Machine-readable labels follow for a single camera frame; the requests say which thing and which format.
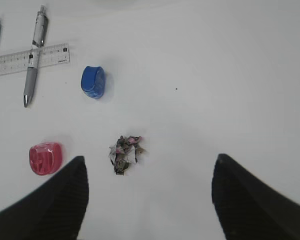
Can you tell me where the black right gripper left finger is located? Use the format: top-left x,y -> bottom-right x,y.
0,156 -> 89,240

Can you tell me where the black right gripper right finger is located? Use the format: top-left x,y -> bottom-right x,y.
211,153 -> 300,240

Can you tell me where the red pencil sharpener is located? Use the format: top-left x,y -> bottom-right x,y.
29,142 -> 63,176

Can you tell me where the blue pencil sharpener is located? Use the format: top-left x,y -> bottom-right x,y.
80,66 -> 106,99

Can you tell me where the grey black click pen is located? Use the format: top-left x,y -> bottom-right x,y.
23,5 -> 49,108

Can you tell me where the clear plastic ruler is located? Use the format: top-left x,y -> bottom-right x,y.
0,43 -> 70,76

